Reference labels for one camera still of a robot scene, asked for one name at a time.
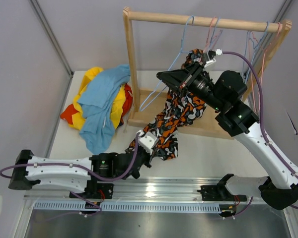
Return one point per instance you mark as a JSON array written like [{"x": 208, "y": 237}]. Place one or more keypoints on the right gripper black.
[{"x": 183, "y": 79}]

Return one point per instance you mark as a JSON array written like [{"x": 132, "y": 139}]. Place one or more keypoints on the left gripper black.
[{"x": 147, "y": 162}]

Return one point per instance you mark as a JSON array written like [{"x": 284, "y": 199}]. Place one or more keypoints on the black orange camouflage shorts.
[{"x": 177, "y": 112}]

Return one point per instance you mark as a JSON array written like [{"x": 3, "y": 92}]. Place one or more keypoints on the yellow shorts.
[{"x": 88, "y": 77}]

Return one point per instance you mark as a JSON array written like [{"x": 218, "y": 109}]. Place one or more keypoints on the light blue shorts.
[{"x": 96, "y": 103}]

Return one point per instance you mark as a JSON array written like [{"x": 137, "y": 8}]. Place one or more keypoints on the orange red shorts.
[{"x": 122, "y": 104}]

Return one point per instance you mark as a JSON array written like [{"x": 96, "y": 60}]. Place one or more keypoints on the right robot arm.
[{"x": 279, "y": 189}]

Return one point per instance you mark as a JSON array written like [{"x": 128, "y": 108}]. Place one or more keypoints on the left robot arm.
[{"x": 75, "y": 175}]

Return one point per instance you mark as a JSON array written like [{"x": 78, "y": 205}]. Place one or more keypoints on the wooden clothes rack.
[{"x": 149, "y": 103}]

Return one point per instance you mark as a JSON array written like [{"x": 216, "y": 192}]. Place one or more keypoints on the aluminium mounting rail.
[{"x": 157, "y": 189}]

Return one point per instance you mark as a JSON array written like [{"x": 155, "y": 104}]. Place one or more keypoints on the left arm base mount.
[{"x": 101, "y": 191}]

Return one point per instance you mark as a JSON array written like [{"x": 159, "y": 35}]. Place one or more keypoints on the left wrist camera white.
[{"x": 146, "y": 140}]

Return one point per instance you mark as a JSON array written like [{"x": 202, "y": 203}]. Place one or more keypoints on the slotted cable duct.
[{"x": 130, "y": 207}]

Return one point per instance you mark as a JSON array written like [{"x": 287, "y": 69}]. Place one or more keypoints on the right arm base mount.
[{"x": 219, "y": 192}]

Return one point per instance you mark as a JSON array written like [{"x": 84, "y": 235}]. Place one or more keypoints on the aluminium frame post left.
[{"x": 50, "y": 35}]

